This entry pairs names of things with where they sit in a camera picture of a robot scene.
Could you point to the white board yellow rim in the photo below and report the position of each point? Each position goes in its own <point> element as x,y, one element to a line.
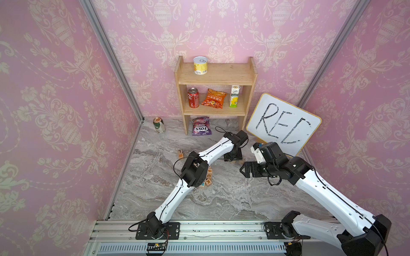
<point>275,120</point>

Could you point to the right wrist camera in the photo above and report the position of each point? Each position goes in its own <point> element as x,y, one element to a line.
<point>255,149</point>

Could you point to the red soda can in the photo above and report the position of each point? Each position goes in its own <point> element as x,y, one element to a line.
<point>193,97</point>

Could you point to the wooden block letter B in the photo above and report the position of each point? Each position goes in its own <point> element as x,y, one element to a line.
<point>180,154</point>

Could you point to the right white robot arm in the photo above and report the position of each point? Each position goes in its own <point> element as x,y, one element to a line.
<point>358,233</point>

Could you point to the orange snack bag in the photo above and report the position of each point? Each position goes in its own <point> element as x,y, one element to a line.
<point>214,99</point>

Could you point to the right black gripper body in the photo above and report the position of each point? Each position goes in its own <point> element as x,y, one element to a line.
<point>258,170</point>

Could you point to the green white can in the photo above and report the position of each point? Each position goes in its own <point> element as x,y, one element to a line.
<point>159,125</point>

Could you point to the wooden block letter K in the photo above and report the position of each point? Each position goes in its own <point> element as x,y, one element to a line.
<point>208,182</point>

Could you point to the purple snack bag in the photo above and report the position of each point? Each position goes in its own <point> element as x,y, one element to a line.
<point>201,126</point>

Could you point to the wooden shelf unit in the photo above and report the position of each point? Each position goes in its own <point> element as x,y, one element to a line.
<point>243,75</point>

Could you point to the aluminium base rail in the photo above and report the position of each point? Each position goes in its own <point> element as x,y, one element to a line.
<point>203,238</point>

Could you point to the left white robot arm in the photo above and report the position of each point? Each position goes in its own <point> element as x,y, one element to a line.
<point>193,174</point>

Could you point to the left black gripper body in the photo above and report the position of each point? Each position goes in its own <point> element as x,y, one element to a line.
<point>234,155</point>

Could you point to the yellow cup can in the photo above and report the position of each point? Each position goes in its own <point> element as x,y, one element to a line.
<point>200,65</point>

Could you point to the yellow green drink carton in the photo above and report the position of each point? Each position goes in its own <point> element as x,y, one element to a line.
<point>234,96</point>

